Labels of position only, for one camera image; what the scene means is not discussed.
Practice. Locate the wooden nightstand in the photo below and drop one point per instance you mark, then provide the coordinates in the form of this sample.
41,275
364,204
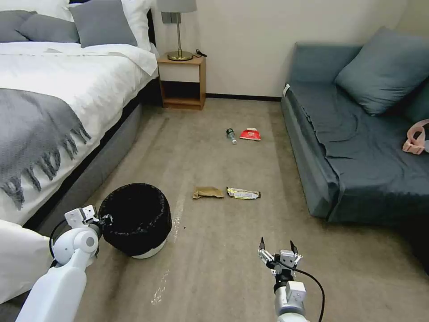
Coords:
182,72

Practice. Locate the blue sofa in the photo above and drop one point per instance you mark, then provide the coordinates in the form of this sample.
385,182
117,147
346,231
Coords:
362,161

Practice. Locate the large grey pillow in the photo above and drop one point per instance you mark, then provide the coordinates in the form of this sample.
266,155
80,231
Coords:
104,23

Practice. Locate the brass lamp with grey shade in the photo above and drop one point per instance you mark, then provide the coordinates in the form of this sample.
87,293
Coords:
179,33

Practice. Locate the brown paper bag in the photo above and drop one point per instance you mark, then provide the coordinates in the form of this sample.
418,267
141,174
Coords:
207,193

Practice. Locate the clear plastic bottle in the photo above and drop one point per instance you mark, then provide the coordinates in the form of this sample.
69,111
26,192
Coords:
230,135

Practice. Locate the grey bed base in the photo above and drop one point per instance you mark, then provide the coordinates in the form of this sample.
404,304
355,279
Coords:
100,161

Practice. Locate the grey wall switch panel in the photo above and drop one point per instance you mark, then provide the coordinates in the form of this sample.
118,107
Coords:
167,18

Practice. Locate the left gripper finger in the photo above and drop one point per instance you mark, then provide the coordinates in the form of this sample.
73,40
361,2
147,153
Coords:
107,218

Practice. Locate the large blue cushion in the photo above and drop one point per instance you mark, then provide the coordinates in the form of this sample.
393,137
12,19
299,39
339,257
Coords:
382,73

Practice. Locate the white bin with black bag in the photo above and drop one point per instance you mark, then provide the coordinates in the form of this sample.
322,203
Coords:
137,218

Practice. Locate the grey fringed throw blanket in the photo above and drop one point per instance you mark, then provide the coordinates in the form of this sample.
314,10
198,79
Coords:
30,134

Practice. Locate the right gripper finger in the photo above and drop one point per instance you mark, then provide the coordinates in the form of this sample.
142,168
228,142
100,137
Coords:
296,257
266,255

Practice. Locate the white cloth sheet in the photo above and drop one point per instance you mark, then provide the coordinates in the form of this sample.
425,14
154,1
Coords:
20,258

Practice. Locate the flat grey pillow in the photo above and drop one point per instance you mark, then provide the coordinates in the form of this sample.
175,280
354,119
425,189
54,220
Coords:
50,30

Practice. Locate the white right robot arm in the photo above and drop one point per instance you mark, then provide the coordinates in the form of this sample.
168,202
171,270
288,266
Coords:
291,298

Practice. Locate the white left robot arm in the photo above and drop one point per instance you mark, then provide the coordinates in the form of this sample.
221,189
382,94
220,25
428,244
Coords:
60,288

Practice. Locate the teal cushion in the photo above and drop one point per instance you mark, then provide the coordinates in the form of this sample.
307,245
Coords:
419,107

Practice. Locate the red snack packet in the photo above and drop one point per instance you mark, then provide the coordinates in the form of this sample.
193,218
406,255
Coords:
250,135

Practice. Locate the white sofa tag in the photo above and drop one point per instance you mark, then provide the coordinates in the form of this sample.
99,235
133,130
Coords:
287,90

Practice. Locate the yellow silver snack wrapper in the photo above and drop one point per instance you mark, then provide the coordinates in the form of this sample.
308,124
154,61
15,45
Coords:
243,193

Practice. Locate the white pillow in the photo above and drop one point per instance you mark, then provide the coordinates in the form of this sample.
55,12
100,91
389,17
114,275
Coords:
37,6
137,20

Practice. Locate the pink fabric item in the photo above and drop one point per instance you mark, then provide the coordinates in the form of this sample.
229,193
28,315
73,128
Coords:
413,142

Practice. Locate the small grey pillow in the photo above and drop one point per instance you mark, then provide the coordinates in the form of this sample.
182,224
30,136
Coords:
11,27

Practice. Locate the white bed duvet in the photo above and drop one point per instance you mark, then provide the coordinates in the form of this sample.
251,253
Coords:
77,84

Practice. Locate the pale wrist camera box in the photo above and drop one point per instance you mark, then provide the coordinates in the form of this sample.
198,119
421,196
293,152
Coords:
287,257

